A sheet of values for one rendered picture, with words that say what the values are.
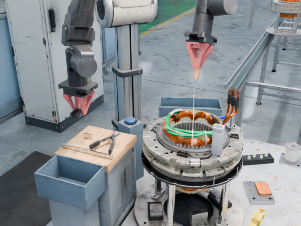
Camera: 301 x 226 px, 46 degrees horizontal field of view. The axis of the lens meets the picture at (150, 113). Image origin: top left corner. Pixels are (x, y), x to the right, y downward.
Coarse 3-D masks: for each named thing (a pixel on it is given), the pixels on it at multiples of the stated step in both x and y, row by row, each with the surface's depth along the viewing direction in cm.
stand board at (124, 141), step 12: (96, 132) 122; (108, 132) 122; (120, 132) 122; (72, 144) 115; (84, 144) 115; (108, 144) 115; (120, 144) 115; (132, 144) 118; (72, 156) 108; (84, 156) 108; (96, 156) 108; (120, 156) 111; (108, 168) 104
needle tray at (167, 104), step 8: (160, 104) 148; (168, 104) 150; (176, 104) 150; (184, 104) 150; (192, 104) 150; (200, 104) 149; (208, 104) 149; (216, 104) 149; (160, 112) 141; (168, 112) 140; (208, 112) 139; (216, 112) 139
